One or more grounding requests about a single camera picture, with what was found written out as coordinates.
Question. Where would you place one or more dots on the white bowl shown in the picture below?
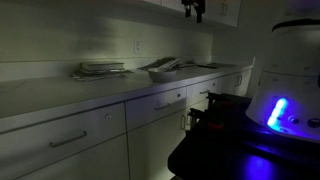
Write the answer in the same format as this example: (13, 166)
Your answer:
(161, 75)

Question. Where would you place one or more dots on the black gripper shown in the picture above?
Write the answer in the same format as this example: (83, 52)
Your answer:
(199, 4)

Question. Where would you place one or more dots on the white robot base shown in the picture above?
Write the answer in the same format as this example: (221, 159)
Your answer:
(287, 101)

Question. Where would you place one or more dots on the black robot cart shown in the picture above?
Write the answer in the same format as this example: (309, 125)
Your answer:
(224, 144)

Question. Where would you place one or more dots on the lower cabinet door handle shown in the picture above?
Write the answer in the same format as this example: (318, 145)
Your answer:
(182, 122)

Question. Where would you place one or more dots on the cabinet door handle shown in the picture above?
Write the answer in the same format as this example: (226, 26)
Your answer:
(239, 80)
(182, 122)

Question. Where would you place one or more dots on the wall power outlet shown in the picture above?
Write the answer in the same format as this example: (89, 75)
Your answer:
(137, 47)

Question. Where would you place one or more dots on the middle drawer handle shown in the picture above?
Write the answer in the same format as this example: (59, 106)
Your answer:
(162, 107)

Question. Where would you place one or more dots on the flat dark papers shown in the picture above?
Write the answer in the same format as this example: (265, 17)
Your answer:
(215, 65)

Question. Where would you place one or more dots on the left drawer handle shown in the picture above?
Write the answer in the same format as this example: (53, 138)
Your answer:
(68, 138)

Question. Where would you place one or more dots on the far cabinet door handle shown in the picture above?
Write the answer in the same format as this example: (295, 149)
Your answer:
(239, 80)

